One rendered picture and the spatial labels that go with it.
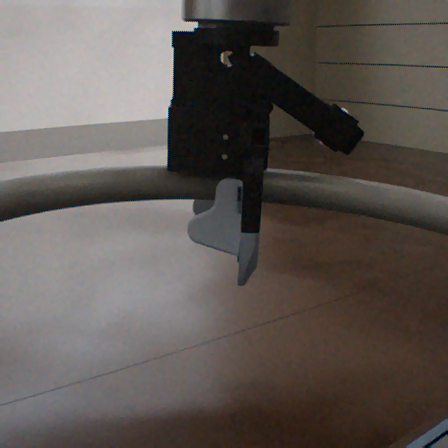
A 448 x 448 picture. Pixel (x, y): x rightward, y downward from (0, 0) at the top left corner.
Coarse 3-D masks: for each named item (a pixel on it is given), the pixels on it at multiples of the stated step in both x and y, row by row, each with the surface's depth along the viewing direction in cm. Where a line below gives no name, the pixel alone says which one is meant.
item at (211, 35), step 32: (192, 32) 49; (224, 32) 47; (256, 32) 47; (192, 64) 49; (224, 64) 51; (192, 96) 50; (224, 96) 51; (256, 96) 50; (192, 128) 50; (224, 128) 49; (256, 128) 49; (192, 160) 50; (224, 160) 50
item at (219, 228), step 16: (224, 192) 51; (224, 208) 51; (192, 224) 52; (208, 224) 52; (224, 224) 52; (240, 224) 51; (192, 240) 52; (208, 240) 52; (224, 240) 52; (240, 240) 51; (256, 240) 51; (240, 256) 52; (256, 256) 52; (240, 272) 53
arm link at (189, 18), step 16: (192, 0) 47; (208, 0) 46; (224, 0) 45; (240, 0) 45; (256, 0) 45; (272, 0) 46; (288, 0) 48; (192, 16) 47; (208, 16) 46; (224, 16) 46; (240, 16) 46; (256, 16) 46; (272, 16) 47; (288, 16) 48
